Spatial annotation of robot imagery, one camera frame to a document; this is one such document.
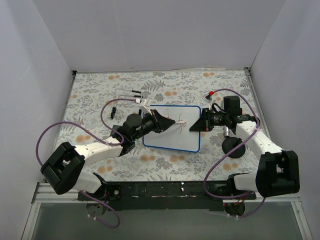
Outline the grey studded baseplate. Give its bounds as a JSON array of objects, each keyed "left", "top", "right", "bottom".
[{"left": 110, "top": 124, "right": 121, "bottom": 136}]

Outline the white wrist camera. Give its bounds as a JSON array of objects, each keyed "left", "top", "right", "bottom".
[
  {"left": 134, "top": 97, "right": 152, "bottom": 115},
  {"left": 203, "top": 91, "right": 215, "bottom": 103}
]

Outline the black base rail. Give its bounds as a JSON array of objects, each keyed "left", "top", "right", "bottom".
[{"left": 77, "top": 180, "right": 256, "bottom": 216}]

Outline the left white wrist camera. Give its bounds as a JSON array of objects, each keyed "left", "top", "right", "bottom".
[{"left": 134, "top": 97, "right": 152, "bottom": 115}]

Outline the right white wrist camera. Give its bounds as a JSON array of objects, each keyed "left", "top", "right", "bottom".
[{"left": 203, "top": 91, "right": 215, "bottom": 103}]

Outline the blue framed whiteboard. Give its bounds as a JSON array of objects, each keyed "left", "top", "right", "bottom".
[{"left": 142, "top": 105, "right": 201, "bottom": 153}]

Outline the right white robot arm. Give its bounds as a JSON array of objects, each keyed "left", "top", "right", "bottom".
[{"left": 189, "top": 95, "right": 300, "bottom": 199}]

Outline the floral tablecloth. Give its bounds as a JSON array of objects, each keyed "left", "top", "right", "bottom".
[{"left": 47, "top": 69, "right": 270, "bottom": 182}]

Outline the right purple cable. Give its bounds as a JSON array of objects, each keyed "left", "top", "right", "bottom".
[{"left": 203, "top": 88, "right": 267, "bottom": 218}]

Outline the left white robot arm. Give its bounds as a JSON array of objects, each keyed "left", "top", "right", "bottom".
[{"left": 40, "top": 109, "right": 176, "bottom": 200}]

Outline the black round stand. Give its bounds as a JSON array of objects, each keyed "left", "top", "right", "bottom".
[{"left": 221, "top": 136, "right": 247, "bottom": 159}]

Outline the silver metal cylinder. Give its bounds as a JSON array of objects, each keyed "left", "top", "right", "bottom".
[{"left": 223, "top": 126, "right": 231, "bottom": 138}]

